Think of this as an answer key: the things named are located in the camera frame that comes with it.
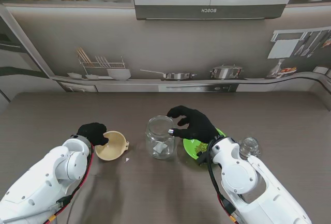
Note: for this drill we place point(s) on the green plastic bowl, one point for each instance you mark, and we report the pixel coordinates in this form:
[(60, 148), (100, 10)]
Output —
[(188, 147)]

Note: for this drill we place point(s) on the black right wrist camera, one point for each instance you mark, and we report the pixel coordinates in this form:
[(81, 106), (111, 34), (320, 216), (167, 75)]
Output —
[(203, 158)]

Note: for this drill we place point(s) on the green mung beans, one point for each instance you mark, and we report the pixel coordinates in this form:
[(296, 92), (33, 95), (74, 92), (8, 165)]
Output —
[(200, 147)]

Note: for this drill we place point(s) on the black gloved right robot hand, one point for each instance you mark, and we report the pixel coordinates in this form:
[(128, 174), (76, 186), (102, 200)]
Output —
[(200, 127)]

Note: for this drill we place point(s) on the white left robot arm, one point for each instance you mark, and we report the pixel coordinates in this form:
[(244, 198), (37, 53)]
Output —
[(38, 182)]

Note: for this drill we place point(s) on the beige plastic funnel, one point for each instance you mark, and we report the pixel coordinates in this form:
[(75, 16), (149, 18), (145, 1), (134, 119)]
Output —
[(111, 151)]

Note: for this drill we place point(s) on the ribbed glass jar lid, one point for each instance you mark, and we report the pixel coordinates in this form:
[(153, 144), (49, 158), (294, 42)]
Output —
[(250, 146)]

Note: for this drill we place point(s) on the printed kitchen scene backdrop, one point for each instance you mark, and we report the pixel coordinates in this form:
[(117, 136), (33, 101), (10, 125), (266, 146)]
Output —
[(181, 43)]

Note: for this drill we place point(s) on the clear glass jar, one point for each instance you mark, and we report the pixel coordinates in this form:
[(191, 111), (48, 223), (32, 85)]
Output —
[(160, 143)]

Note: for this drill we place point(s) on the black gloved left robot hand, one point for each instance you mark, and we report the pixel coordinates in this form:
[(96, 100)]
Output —
[(93, 132)]

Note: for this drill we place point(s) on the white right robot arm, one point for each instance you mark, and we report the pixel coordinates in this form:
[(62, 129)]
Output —
[(245, 177)]

